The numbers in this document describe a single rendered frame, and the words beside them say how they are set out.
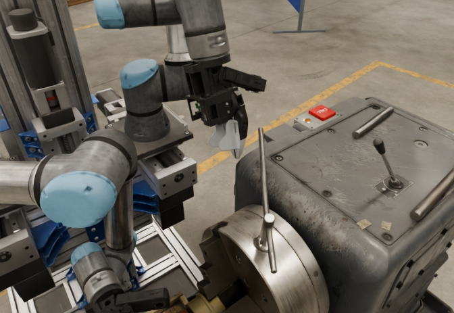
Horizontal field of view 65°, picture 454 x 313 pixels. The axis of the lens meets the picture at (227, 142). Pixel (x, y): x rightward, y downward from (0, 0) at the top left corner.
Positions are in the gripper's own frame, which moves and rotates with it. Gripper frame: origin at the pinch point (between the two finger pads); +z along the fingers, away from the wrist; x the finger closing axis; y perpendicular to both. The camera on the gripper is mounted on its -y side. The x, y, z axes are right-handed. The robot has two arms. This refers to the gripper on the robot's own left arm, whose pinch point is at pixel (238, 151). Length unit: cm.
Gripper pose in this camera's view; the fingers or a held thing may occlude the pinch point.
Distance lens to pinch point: 73.2
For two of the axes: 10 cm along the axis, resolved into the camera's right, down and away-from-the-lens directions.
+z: 1.9, 9.1, 3.6
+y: -8.0, 3.6, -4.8
